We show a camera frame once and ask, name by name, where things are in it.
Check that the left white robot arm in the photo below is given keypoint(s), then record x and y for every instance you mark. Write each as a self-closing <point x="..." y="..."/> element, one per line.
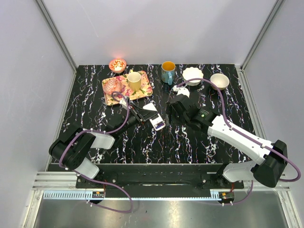
<point x="72" y="147"/>

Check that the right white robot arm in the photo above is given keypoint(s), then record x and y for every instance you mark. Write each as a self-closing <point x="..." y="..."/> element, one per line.
<point x="267" y="158"/>

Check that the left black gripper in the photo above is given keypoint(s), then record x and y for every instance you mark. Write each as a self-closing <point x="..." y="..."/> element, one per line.
<point x="142" y="115"/>

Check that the white scalloped bowl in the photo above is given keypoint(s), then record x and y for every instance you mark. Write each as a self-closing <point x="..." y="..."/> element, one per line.
<point x="192" y="73"/>

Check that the blue purple battery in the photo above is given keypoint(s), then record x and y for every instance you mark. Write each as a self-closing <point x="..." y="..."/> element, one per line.
<point x="160" y="124"/>

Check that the cream floral small bowl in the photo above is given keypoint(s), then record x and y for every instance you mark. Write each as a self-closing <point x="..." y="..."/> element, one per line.
<point x="221" y="81"/>

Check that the aluminium frame post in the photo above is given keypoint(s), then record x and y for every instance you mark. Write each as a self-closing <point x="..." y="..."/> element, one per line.
<point x="55" y="32"/>
<point x="266" y="25"/>

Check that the pink glass bowl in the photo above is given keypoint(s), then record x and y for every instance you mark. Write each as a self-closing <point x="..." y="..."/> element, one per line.
<point x="112" y="85"/>

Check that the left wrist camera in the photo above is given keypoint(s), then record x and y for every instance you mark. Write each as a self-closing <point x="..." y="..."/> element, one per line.
<point x="124" y="102"/>

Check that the aluminium frame post left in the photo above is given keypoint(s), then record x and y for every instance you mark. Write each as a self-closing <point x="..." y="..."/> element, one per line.
<point x="55" y="32"/>

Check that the blue butterfly mug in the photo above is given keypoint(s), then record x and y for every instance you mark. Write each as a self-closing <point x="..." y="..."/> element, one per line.
<point x="168" y="72"/>

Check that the aluminium frame post right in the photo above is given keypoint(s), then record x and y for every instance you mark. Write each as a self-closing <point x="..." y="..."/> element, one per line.
<point x="266" y="25"/>

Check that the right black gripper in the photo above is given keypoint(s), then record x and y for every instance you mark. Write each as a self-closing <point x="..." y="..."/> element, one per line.
<point x="170" y="110"/>

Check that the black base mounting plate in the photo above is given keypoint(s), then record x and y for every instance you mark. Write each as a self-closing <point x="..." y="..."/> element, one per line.
<point x="164" y="180"/>

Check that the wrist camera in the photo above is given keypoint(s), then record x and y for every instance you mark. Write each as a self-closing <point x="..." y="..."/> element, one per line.
<point x="124" y="102"/>
<point x="181" y="91"/>

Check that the floral rectangular tray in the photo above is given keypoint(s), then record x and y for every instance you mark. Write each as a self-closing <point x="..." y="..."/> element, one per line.
<point x="145" y="91"/>

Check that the red orange patterned bowl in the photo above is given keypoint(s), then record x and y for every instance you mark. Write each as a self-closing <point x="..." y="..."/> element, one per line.
<point x="117" y="65"/>

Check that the cream yellow cup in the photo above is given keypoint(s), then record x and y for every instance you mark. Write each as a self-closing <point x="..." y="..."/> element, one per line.
<point x="134" y="81"/>

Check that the white remote control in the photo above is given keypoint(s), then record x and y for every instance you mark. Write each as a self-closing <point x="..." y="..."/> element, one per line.
<point x="157" y="122"/>

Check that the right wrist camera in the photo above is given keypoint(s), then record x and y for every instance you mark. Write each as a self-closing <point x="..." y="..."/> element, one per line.
<point x="181" y="91"/>

